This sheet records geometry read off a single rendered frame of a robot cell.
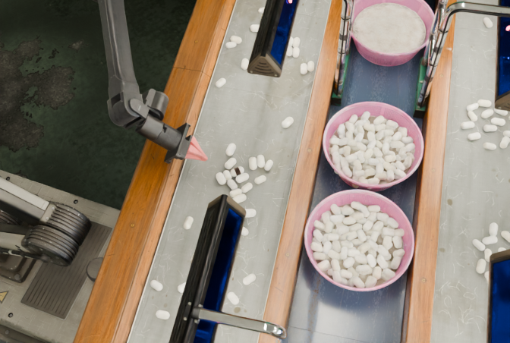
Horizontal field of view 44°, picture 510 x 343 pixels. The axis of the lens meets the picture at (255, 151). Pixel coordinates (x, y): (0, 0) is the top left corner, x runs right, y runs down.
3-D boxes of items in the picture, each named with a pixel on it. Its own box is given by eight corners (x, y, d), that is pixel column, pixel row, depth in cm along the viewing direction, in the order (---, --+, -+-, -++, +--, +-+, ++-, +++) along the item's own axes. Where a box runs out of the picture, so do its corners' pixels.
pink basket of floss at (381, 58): (376, 88, 188) (380, 68, 180) (328, 31, 200) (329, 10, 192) (448, 51, 194) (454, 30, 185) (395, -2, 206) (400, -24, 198)
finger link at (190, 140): (215, 148, 165) (187, 131, 161) (208, 171, 161) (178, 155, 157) (202, 155, 170) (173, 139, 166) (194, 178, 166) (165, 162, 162)
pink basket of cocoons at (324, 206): (294, 291, 157) (295, 278, 149) (313, 197, 170) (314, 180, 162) (402, 312, 153) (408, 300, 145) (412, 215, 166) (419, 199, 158)
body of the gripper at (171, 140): (193, 125, 163) (169, 111, 159) (182, 158, 157) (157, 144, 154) (180, 133, 167) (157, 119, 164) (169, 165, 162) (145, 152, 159)
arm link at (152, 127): (129, 133, 157) (140, 124, 153) (136, 113, 161) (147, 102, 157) (152, 146, 160) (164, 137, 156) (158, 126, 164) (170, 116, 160)
